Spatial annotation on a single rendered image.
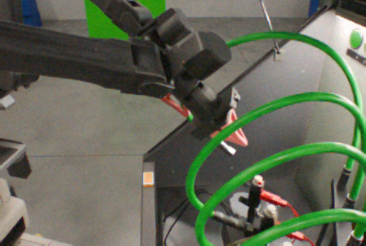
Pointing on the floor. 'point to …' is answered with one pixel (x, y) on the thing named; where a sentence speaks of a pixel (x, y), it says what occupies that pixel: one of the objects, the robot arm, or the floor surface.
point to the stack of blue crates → (31, 15)
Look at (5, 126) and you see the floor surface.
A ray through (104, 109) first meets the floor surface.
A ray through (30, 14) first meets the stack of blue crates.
